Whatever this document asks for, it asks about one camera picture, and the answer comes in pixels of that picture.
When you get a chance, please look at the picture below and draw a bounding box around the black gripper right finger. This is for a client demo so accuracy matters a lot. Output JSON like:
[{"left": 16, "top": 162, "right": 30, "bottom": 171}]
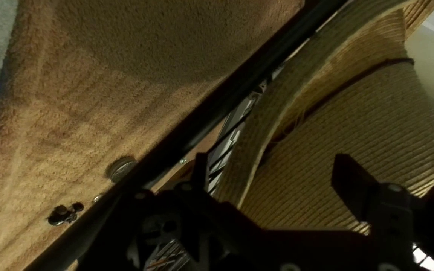
[{"left": 330, "top": 153, "right": 422, "bottom": 271}]

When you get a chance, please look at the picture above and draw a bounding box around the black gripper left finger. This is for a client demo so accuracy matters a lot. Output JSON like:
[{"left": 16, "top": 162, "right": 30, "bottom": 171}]
[{"left": 78, "top": 153, "right": 218, "bottom": 271}]

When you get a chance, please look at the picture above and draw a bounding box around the brown straw hat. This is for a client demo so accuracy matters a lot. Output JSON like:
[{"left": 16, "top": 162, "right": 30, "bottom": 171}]
[{"left": 215, "top": 0, "right": 434, "bottom": 238}]

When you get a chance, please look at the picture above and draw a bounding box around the black metal shelf rack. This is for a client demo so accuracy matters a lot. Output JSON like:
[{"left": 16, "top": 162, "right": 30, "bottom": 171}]
[{"left": 23, "top": 0, "right": 434, "bottom": 271}]

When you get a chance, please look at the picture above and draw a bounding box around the small black clip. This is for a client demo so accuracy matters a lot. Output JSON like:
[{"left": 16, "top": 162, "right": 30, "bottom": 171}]
[{"left": 45, "top": 201, "right": 86, "bottom": 228}]

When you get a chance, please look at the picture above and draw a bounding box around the small metal ring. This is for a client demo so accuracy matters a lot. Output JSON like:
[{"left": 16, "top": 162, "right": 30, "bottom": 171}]
[{"left": 105, "top": 156, "right": 139, "bottom": 184}]

